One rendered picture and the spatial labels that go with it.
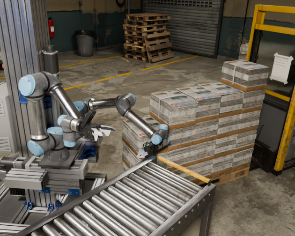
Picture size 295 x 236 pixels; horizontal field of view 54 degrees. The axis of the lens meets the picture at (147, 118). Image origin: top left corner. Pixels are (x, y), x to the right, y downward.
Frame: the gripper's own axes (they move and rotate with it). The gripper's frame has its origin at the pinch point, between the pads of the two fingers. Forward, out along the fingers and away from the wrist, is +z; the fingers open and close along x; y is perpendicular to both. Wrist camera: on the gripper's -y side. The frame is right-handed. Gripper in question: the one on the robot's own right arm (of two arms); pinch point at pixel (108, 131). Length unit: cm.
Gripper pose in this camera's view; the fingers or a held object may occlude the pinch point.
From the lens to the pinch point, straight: 158.4
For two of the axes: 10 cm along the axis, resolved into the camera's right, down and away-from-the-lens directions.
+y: -1.0, 9.5, 2.9
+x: -4.9, 2.1, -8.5
